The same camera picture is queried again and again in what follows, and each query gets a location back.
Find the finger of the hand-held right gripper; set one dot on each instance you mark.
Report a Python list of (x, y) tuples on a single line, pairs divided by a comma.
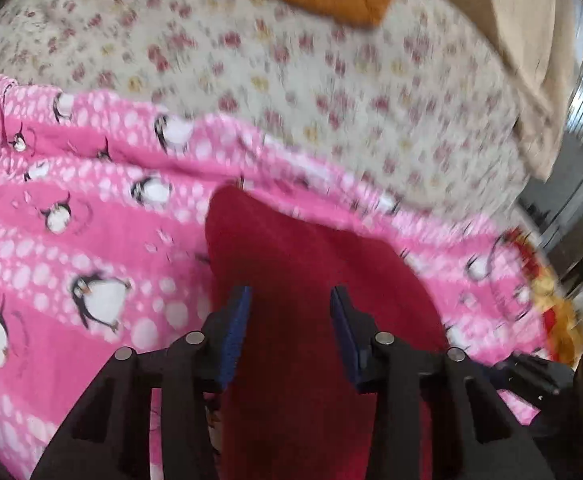
[(536, 377)]

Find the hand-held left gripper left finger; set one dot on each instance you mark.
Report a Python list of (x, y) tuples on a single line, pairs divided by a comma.
[(236, 336)]

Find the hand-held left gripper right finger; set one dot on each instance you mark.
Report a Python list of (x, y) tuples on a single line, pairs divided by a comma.
[(346, 341)]

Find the red garment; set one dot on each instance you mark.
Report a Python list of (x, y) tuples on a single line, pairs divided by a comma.
[(291, 260)]

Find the yellow orange red blanket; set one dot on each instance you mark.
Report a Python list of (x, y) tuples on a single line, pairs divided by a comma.
[(561, 320)]

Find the pink penguin print cloth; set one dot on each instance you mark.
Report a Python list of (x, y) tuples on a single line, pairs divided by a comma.
[(96, 200)]

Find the grey appliance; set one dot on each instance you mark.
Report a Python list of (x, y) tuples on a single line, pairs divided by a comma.
[(581, 170)]

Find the floral bed sheet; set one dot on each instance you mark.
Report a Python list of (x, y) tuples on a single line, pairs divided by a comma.
[(271, 85)]

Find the beige curtain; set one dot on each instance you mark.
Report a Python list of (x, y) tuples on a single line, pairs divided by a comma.
[(521, 60)]

